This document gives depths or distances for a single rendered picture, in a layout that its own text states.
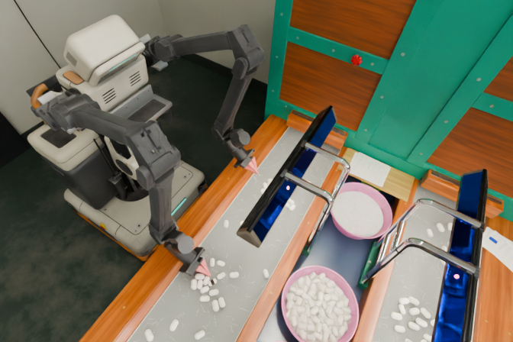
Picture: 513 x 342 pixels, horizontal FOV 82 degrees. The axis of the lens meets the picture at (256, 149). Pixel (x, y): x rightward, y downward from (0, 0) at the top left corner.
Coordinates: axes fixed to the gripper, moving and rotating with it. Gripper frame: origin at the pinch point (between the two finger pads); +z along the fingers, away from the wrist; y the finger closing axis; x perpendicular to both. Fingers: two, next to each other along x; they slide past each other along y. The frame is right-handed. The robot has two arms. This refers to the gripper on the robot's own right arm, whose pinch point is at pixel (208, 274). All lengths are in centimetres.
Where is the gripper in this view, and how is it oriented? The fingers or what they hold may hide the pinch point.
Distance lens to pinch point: 118.4
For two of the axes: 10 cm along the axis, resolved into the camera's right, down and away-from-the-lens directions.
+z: 6.4, 7.2, 2.6
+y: 5.0, -6.5, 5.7
